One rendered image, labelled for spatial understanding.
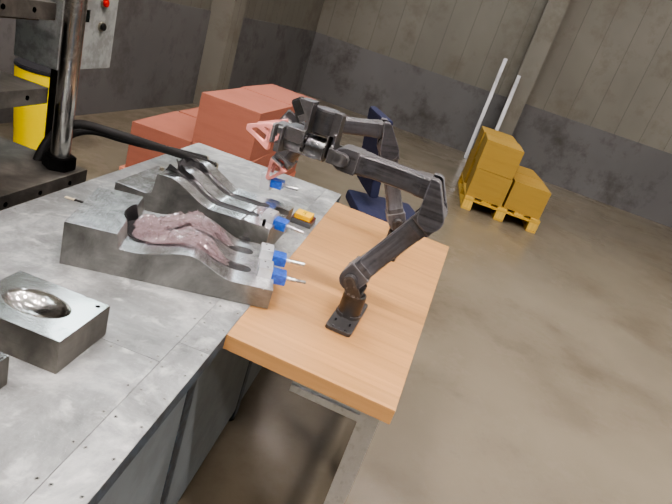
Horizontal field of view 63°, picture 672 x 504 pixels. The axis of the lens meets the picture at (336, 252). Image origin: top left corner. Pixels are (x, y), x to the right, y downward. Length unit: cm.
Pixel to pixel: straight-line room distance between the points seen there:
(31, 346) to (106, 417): 19
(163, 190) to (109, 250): 40
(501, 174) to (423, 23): 457
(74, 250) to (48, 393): 44
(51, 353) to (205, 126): 281
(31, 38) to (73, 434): 145
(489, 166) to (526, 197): 54
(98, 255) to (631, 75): 953
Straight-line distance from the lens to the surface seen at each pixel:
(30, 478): 95
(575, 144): 1025
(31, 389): 108
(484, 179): 631
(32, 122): 439
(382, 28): 1037
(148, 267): 138
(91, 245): 140
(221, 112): 369
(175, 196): 172
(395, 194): 193
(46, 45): 211
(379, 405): 123
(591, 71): 1021
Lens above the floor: 151
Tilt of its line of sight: 22 degrees down
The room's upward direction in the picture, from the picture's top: 19 degrees clockwise
